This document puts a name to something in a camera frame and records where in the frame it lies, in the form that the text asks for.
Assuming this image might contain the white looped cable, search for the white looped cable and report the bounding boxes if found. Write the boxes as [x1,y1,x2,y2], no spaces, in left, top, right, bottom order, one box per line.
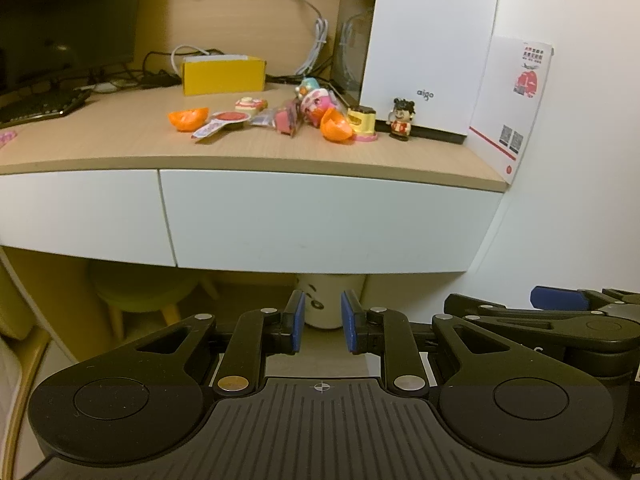
[171,45,211,78]

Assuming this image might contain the small doll figurine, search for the small doll figurine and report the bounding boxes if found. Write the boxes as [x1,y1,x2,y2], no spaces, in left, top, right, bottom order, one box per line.
[387,97,417,141]

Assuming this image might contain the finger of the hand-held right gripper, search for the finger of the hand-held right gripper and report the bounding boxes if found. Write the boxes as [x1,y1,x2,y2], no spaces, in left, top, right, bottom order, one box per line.
[444,293,596,342]
[531,285,640,312]

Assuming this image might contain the pink toy package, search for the pink toy package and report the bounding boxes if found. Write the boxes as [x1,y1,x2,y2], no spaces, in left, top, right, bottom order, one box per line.
[274,100,307,137]

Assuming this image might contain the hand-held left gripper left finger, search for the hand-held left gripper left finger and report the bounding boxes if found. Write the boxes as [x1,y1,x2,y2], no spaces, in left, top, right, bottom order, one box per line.
[132,290,306,398]

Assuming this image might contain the white computer case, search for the white computer case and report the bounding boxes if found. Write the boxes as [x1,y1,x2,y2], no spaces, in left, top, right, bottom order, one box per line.
[332,0,503,145]

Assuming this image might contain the orange half shell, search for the orange half shell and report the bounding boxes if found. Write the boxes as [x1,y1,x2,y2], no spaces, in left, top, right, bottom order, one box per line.
[167,106,211,133]
[320,109,353,142]

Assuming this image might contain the black keyboard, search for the black keyboard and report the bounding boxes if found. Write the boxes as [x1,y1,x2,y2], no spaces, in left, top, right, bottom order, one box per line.
[0,87,92,130]

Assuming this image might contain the clear plastic packet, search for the clear plastic packet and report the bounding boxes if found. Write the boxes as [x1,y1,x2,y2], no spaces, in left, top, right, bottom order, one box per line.
[191,110,251,142]

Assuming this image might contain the white jar with face print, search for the white jar with face print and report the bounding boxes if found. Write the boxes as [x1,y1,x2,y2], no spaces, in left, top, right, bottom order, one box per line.
[294,272,366,331]

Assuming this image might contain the black computer monitor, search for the black computer monitor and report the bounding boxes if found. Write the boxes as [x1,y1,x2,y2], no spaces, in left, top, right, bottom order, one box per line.
[0,0,146,96]

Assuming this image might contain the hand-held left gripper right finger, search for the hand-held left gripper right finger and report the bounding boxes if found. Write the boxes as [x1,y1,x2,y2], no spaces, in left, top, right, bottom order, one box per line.
[341,289,511,398]

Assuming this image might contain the black cables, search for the black cables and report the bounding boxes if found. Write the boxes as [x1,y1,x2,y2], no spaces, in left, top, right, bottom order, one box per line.
[90,50,183,92]
[265,72,341,86]

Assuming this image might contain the wide white drawer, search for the wide white drawer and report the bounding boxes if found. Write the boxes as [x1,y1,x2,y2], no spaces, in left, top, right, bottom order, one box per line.
[158,169,503,275]

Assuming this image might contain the pink round penguin toy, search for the pink round penguin toy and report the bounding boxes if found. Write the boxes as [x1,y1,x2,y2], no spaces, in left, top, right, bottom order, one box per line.
[295,77,341,128]

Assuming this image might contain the white leaflet with red print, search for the white leaflet with red print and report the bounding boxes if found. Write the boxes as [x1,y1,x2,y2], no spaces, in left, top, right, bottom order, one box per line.
[467,35,555,186]

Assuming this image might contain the light green stool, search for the light green stool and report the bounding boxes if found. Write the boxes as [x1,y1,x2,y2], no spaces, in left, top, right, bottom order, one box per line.
[87,260,221,341]

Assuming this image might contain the yellow pudding toy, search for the yellow pudding toy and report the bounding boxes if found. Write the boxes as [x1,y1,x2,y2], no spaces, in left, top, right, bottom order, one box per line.
[347,105,379,143]

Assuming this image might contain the white plug cable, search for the white plug cable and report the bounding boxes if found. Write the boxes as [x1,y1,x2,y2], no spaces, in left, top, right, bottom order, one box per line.
[282,0,331,77]

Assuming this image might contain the yellow cardboard box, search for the yellow cardboard box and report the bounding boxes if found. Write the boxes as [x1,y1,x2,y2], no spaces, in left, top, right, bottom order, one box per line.
[180,55,267,97]

